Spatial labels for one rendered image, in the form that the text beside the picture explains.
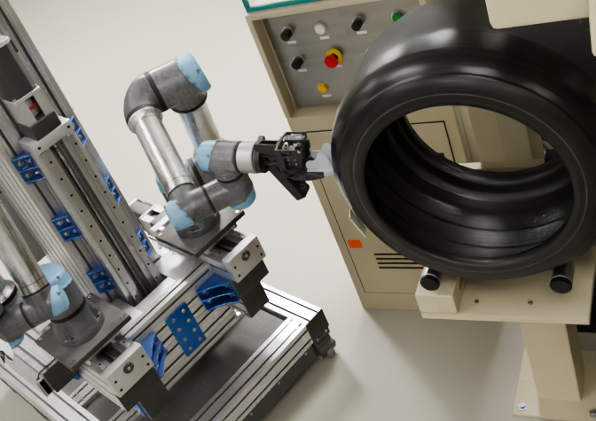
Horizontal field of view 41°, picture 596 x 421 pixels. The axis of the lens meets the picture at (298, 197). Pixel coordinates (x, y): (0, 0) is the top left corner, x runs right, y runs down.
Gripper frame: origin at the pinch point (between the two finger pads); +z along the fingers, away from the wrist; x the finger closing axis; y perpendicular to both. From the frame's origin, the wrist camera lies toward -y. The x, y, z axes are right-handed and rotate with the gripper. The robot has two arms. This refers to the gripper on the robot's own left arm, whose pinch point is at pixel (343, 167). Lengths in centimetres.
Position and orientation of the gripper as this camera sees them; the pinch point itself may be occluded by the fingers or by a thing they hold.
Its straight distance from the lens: 177.3
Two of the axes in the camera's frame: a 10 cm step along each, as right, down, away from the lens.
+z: 9.2, 0.5, -4.0
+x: 3.4, -6.4, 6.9
